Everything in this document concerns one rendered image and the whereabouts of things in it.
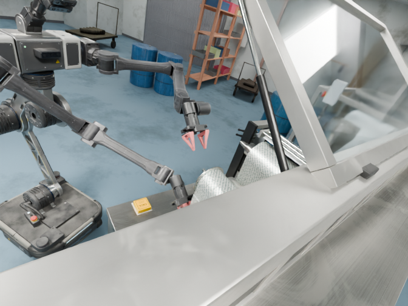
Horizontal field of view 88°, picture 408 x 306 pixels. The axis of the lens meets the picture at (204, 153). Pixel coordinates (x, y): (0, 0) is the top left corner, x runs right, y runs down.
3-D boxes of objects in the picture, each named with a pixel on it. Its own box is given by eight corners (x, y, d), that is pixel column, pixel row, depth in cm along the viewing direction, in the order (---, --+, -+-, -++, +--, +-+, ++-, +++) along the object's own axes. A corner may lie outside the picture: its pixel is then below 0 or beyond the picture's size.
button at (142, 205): (146, 200, 115) (146, 197, 114) (150, 209, 111) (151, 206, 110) (133, 204, 111) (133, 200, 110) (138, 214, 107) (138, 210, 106)
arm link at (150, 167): (77, 138, 94) (92, 118, 97) (82, 141, 100) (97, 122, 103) (161, 187, 94) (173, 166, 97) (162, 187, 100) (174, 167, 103)
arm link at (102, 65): (104, 63, 119) (104, 53, 116) (118, 70, 116) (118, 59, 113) (90, 65, 111) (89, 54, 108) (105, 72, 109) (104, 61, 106)
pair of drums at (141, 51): (143, 76, 538) (147, 41, 493) (180, 93, 513) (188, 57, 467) (124, 81, 483) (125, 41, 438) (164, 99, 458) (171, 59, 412)
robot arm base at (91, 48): (98, 64, 123) (97, 42, 117) (108, 69, 121) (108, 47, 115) (84, 65, 116) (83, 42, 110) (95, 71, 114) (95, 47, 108)
